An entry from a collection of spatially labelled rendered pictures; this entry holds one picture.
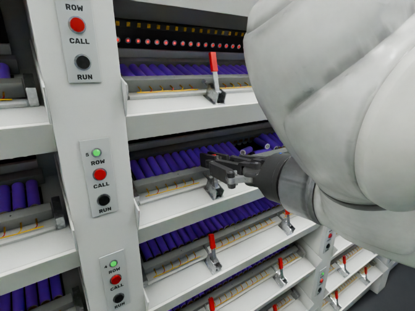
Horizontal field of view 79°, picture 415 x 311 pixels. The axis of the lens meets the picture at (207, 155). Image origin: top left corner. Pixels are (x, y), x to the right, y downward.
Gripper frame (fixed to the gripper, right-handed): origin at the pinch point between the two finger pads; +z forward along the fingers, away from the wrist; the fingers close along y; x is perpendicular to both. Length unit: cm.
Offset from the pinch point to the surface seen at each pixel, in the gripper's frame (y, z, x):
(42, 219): -31.3, 5.3, -4.6
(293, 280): 31, 6, -48
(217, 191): 0.7, 0.8, -7.1
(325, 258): 48, 5, -46
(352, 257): 82, 13, -65
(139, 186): -14.8, 4.8, -2.9
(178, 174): -6.3, 5.0, -2.5
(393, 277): 134, 15, -102
